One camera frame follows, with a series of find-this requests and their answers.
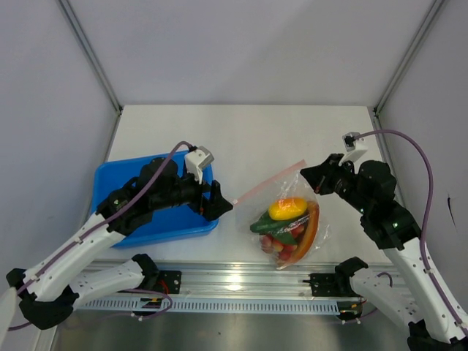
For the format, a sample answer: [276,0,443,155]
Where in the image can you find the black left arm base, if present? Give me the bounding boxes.
[141,271,182,295]

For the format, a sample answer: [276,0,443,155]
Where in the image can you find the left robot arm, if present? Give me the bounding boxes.
[7,149,233,330]

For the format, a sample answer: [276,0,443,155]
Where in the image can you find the white slotted cable duct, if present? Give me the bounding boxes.
[80,296,358,315]

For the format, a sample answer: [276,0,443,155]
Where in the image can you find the aluminium mounting rail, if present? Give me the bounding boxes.
[156,261,336,300]

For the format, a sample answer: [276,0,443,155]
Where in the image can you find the red toy strawberry bunch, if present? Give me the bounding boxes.
[259,224,305,258]

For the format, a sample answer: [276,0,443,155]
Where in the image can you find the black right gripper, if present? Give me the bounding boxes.
[300,153,371,214]

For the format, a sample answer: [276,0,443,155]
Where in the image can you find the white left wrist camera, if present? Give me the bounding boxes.
[184,146,214,184]

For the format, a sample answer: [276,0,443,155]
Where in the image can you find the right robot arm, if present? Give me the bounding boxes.
[300,154,467,350]

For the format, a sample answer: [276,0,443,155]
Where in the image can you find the yellow toy pepper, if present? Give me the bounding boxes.
[268,197,308,221]

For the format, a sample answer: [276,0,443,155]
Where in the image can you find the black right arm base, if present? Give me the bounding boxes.
[303,273,353,298]

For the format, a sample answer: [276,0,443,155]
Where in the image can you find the green toy cucumber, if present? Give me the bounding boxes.
[249,213,308,245]

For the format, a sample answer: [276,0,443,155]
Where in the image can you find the blue plastic bin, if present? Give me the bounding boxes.
[91,155,219,249]

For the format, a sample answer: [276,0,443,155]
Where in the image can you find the orange toy meat slice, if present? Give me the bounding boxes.
[276,201,320,270]

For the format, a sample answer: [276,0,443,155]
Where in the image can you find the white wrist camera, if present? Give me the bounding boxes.
[184,146,214,184]
[339,132,368,165]

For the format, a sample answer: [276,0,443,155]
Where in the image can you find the left aluminium frame post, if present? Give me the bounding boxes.
[56,0,123,115]

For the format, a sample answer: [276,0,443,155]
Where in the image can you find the right aluminium frame post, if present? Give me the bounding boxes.
[373,0,448,118]

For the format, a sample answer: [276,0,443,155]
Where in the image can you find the aluminium frame post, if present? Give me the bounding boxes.
[56,0,123,115]
[373,0,448,118]

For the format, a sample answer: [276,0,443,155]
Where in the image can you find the clear zip top bag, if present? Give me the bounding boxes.
[233,160,331,271]

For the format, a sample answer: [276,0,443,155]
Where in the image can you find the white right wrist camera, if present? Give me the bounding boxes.
[339,132,368,165]

